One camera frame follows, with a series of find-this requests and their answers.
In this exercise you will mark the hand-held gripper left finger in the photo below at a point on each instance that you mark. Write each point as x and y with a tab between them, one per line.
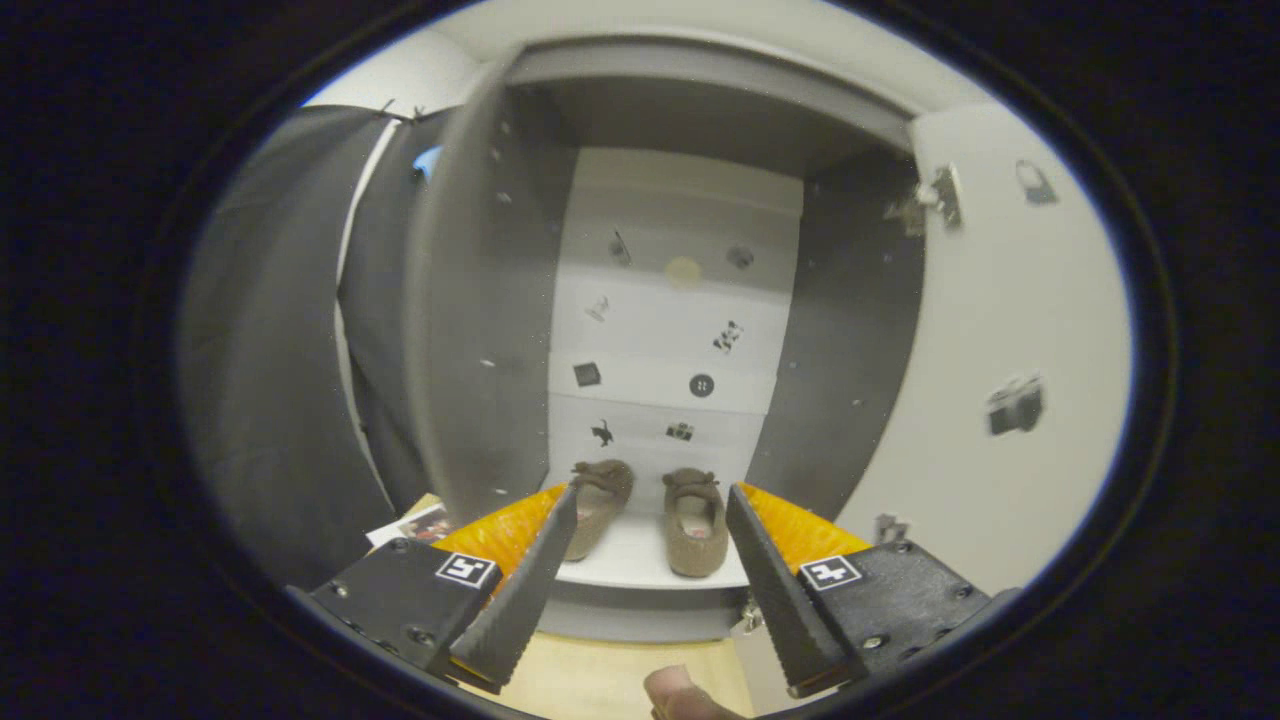
525	600

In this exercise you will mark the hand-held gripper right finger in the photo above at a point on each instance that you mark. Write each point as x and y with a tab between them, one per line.
780	600

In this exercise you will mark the brown suede shoe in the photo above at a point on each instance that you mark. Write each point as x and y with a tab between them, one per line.
603	500
695	525

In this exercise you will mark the grey shoe cabinet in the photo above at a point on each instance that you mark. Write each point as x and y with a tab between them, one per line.
470	330

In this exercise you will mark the white cabinet shelf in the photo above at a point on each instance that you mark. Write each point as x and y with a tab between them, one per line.
640	560

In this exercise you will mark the metal door hinge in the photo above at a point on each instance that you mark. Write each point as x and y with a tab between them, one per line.
935	200
890	527

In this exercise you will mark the white book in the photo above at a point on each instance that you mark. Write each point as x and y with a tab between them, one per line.
415	525

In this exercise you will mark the black backdrop cloth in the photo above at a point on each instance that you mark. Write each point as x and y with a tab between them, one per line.
270	350

